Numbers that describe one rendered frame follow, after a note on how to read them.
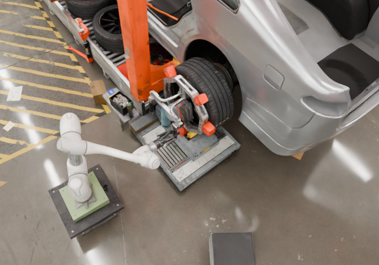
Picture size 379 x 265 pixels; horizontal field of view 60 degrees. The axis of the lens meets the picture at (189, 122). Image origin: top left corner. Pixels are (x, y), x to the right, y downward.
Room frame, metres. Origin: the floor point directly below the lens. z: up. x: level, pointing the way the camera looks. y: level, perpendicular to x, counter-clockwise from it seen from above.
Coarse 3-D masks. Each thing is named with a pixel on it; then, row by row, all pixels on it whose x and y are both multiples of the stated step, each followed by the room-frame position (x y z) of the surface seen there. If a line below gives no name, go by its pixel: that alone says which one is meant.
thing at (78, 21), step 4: (76, 20) 3.08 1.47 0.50; (80, 20) 3.08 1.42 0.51; (80, 24) 3.03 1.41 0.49; (84, 24) 3.03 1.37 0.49; (84, 28) 2.96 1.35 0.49; (80, 32) 2.88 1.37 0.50; (84, 32) 2.88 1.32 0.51; (88, 32) 2.92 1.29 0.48; (80, 36) 2.84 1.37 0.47; (84, 36) 2.84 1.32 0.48; (68, 48) 3.02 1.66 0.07; (72, 48) 3.02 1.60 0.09; (76, 52) 2.96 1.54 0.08; (80, 52) 2.96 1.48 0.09; (84, 56) 2.90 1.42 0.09; (88, 60) 2.83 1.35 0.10; (92, 60) 2.86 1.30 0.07
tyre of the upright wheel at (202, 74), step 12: (192, 60) 1.99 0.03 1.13; (204, 60) 1.96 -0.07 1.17; (180, 72) 1.86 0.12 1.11; (192, 72) 1.81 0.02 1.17; (204, 72) 1.82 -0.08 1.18; (216, 72) 1.84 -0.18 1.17; (204, 84) 1.71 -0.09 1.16; (216, 84) 1.75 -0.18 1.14; (216, 96) 1.65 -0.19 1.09; (228, 96) 1.70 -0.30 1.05; (216, 108) 1.58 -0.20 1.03; (228, 108) 1.65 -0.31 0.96; (216, 120) 1.54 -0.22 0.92; (228, 120) 1.67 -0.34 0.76; (204, 132) 1.59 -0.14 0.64
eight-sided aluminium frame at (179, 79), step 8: (168, 80) 1.85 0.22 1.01; (176, 80) 1.76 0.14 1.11; (184, 80) 1.77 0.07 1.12; (168, 88) 1.91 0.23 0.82; (184, 88) 1.69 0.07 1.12; (192, 88) 1.69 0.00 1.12; (168, 96) 1.87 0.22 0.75; (192, 96) 1.61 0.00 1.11; (168, 104) 1.84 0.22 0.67; (200, 112) 1.54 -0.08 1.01; (200, 120) 1.52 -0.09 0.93; (192, 128) 1.60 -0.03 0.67; (200, 128) 1.51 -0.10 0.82
